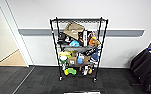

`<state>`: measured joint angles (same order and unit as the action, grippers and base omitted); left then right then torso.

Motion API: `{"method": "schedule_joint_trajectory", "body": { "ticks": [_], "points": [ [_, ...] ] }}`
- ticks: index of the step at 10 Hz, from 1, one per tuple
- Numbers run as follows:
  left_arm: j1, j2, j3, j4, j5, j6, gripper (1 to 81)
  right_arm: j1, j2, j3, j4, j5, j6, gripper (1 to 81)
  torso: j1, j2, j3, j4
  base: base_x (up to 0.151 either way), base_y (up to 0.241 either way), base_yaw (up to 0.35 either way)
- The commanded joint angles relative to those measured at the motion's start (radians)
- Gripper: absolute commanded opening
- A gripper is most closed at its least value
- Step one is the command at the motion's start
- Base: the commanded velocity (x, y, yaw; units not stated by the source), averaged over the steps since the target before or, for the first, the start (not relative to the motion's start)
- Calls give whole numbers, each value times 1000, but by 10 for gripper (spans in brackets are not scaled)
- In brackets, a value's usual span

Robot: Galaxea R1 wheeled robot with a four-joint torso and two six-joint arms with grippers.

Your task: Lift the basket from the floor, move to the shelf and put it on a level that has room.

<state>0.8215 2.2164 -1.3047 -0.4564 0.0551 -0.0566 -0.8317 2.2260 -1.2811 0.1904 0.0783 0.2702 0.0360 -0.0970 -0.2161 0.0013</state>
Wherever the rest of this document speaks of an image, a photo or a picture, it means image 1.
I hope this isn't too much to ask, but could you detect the blue plush toy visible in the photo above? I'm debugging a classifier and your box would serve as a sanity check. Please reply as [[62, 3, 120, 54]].
[[69, 39, 80, 48]]

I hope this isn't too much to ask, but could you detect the small blue box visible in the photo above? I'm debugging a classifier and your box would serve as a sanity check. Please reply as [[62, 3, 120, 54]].
[[76, 53, 85, 64]]

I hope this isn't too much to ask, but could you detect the black bag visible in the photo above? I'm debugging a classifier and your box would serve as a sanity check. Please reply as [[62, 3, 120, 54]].
[[57, 31, 70, 44]]

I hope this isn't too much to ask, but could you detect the black shoe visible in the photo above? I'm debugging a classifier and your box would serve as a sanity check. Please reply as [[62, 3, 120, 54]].
[[82, 46, 100, 56]]

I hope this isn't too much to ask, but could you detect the brown paper bag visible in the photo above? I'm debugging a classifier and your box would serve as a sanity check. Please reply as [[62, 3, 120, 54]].
[[63, 21, 86, 39]]

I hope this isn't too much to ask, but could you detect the yellow green toy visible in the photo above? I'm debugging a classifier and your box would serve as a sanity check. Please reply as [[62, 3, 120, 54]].
[[63, 67, 78, 76]]

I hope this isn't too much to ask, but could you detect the orange white toy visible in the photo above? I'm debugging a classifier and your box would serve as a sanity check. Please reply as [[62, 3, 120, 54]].
[[80, 64, 95, 76]]

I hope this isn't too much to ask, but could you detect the black chair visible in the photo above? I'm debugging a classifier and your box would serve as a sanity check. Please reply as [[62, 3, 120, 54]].
[[129, 46, 151, 94]]

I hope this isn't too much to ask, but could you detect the black wire shelf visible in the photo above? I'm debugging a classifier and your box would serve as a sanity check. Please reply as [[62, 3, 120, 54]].
[[49, 16, 109, 83]]

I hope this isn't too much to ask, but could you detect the white door frame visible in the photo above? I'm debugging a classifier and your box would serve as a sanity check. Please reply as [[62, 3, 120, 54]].
[[0, 0, 34, 67]]

